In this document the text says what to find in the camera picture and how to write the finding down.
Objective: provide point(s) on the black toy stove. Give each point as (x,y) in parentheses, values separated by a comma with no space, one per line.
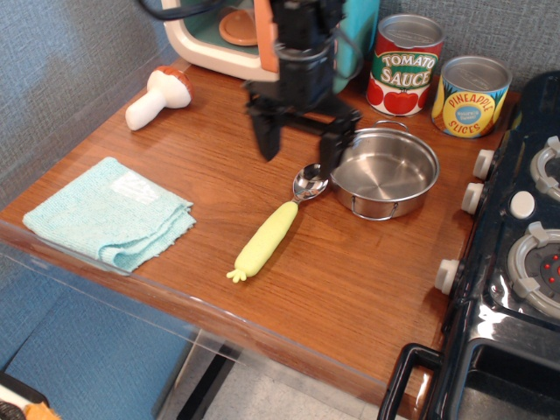
(500,356)

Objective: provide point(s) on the stainless steel pot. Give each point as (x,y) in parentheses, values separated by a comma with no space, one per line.
(385,172)

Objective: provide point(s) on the teal toy microwave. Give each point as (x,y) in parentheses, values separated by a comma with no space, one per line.
(198,40)

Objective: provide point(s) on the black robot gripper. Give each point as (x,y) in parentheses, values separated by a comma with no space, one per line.
(305,85)

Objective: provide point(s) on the toy mushroom brown cap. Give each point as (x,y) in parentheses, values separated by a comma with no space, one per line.
(167,88)

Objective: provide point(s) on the spoon with yellow handle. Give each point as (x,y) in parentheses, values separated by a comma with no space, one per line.
(307,185)

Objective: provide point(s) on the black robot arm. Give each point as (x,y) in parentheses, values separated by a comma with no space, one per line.
(304,25)

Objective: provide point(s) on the pineapple slices can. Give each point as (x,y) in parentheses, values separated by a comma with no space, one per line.
(470,95)

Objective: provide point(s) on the orange fuzzy object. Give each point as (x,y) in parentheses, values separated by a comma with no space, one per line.
(39,411)

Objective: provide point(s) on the light blue folded cloth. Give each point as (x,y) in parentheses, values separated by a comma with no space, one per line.
(112,215)

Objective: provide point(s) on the clear acrylic barrier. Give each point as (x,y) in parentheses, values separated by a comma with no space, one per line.
(89,352)

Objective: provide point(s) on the tomato sauce can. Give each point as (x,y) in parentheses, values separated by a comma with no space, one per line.
(406,53)

